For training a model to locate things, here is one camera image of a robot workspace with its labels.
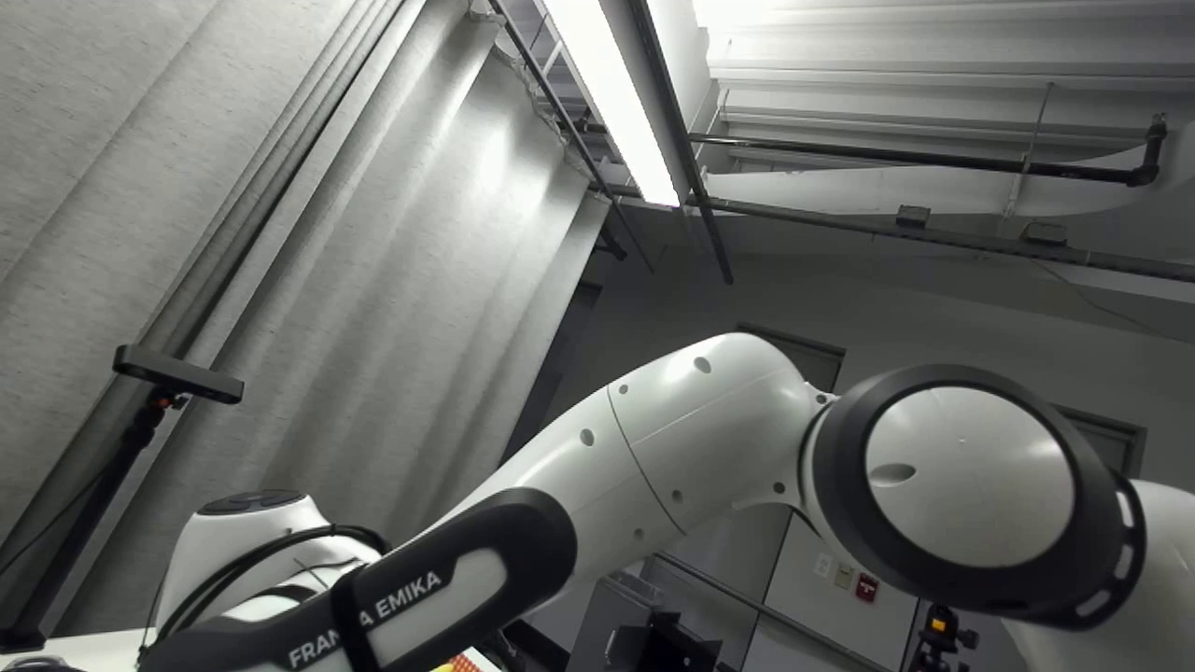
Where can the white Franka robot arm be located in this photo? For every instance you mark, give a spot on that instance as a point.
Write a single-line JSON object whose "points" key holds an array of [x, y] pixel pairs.
{"points": [[698, 451]]}

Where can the long ceiling light fixture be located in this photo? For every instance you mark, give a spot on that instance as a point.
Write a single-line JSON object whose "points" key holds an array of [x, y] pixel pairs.
{"points": [[612, 86]]}

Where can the grey curtain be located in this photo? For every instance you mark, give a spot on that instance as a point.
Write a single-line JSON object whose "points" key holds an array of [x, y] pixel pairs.
{"points": [[313, 311]]}

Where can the dark equipment box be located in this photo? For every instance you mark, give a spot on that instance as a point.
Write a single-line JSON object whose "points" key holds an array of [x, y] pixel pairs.
{"points": [[648, 636]]}

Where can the black ceiling pipe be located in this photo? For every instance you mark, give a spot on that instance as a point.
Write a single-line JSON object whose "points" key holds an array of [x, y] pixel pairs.
{"points": [[937, 159]]}

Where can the grey wall door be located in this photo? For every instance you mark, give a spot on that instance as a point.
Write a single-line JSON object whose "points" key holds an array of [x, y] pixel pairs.
{"points": [[796, 357], [1106, 443]]}

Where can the black ceiling conduit rail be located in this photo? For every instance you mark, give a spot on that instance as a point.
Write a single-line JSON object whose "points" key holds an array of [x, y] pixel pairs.
{"points": [[912, 219]]}

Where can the red wall alarm switch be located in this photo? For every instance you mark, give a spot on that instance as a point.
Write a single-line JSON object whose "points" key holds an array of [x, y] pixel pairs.
{"points": [[866, 584]]}

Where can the black bar-shaped camera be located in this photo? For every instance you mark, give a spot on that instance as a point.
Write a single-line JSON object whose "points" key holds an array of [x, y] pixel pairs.
{"points": [[172, 373]]}

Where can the black camera on tripod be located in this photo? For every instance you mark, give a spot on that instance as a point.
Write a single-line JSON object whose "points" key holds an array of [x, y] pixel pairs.
{"points": [[944, 629]]}

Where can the black camera stand pole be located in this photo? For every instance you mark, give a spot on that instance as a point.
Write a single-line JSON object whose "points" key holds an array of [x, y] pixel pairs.
{"points": [[89, 497]]}

